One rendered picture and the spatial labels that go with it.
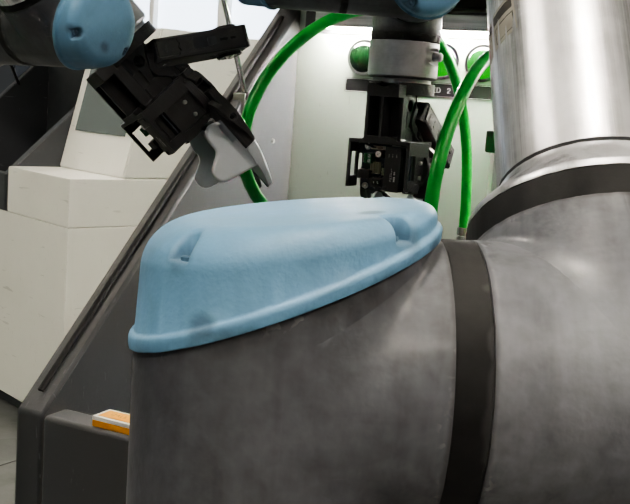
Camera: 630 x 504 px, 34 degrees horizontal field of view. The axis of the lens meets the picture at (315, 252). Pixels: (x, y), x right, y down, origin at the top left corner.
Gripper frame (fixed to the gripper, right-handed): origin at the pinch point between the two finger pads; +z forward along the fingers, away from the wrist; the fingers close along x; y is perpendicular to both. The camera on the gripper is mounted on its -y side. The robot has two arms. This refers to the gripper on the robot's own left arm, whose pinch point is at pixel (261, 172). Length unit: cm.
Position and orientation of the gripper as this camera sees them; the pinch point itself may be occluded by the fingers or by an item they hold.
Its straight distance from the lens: 113.0
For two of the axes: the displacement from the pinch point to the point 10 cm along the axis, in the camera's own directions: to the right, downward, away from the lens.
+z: 6.4, 7.2, 2.8
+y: -6.2, 6.9, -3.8
